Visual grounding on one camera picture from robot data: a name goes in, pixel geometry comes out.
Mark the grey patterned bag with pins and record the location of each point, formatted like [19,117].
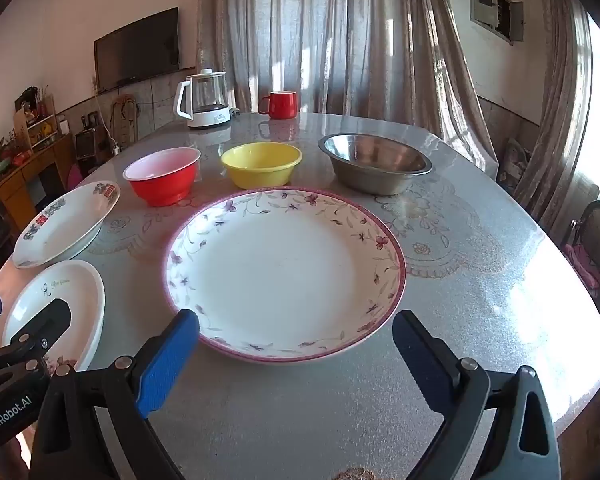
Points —
[512,165]

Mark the printed lace-pattern tablecloth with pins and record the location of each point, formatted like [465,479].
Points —
[480,270]

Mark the pink bag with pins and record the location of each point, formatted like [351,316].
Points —
[74,177]

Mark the wooden shelf rack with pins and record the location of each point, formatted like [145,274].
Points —
[30,125]

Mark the yellow plastic bowl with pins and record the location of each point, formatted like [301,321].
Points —
[260,172]

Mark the black wall television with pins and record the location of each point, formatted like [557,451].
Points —
[140,50]

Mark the narrow beige curtain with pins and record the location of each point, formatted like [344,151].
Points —
[560,110]

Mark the large floral pink-rimmed plate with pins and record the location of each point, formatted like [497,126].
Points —
[280,275]

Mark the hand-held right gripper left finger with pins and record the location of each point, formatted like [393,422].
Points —
[167,360]

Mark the red mug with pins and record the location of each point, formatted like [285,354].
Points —
[282,107]

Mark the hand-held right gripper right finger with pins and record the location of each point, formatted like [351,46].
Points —
[420,355]

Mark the wooden cabinet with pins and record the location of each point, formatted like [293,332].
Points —
[20,180]

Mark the stainless steel bowl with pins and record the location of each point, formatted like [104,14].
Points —
[370,180]

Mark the white glass electric kettle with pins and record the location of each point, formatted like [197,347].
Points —
[207,117]

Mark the wall electrical panel box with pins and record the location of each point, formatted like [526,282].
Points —
[482,5]

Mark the small plain white plate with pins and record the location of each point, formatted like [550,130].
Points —
[80,300]

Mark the red plastic bowl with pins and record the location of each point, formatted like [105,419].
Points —
[162,190]

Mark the pink cloth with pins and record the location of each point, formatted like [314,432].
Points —
[585,265]

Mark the wide beige curtain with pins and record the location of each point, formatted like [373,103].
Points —
[330,35]

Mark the white plate with red characters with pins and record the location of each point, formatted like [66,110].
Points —
[65,230]

